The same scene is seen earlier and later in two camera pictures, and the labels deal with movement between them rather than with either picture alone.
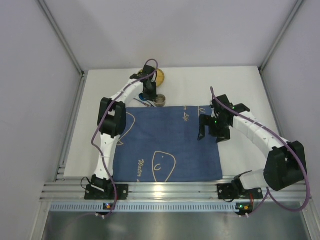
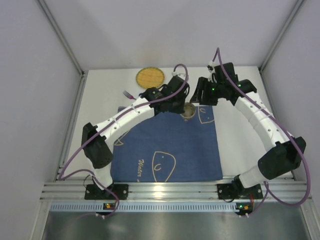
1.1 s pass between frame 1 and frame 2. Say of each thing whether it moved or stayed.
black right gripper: moved
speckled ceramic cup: moved
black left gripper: moved
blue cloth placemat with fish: stayed
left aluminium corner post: stayed
